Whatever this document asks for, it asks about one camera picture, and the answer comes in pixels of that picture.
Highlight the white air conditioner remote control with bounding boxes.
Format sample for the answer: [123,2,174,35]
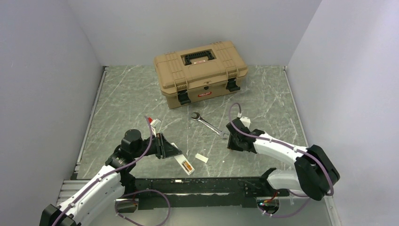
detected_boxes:
[174,153,195,176]

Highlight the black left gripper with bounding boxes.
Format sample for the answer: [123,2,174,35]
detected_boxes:
[132,132,182,159]

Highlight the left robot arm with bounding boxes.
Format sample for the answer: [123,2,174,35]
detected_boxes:
[40,129,182,226]

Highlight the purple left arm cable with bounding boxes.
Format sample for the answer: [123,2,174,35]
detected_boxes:
[51,116,171,226]

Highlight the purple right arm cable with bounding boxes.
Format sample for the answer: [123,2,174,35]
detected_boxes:
[228,103,335,218]

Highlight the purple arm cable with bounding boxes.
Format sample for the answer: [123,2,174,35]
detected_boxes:
[228,103,335,218]
[51,116,171,226]

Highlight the tan plastic toolbox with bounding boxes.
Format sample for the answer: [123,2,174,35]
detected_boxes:
[153,41,248,109]

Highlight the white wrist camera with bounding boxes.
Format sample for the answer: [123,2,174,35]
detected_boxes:
[148,117,162,129]
[239,116,251,128]

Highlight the orange battery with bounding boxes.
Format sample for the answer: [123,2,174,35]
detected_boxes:
[182,161,192,172]

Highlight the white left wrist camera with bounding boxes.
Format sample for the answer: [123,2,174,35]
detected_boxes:
[148,117,162,129]

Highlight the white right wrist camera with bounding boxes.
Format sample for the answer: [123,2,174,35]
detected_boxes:
[239,116,251,128]

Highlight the silver combination wrench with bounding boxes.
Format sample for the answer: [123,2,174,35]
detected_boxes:
[191,112,230,139]

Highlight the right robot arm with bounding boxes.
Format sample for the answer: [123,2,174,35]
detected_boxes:
[226,117,340,201]

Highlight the white battery cover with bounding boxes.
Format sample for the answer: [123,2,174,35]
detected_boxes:
[195,153,208,163]

